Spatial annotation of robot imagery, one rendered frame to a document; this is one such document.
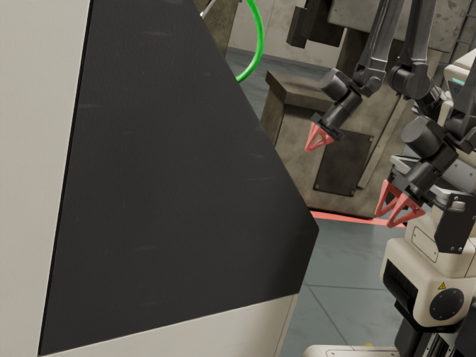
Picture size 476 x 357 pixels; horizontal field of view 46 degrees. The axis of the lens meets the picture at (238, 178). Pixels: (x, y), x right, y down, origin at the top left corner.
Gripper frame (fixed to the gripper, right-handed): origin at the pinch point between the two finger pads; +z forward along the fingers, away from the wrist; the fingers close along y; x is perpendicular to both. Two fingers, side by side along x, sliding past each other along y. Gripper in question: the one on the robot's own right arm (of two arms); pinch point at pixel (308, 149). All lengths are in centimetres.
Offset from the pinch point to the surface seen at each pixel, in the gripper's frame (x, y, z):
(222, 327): -18, 50, 37
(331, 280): 122, -97, 50
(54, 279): -56, 63, 36
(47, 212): -63, 64, 27
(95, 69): -69, 63, 8
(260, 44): -42, 29, -11
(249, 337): -8, 46, 37
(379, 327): 128, -56, 47
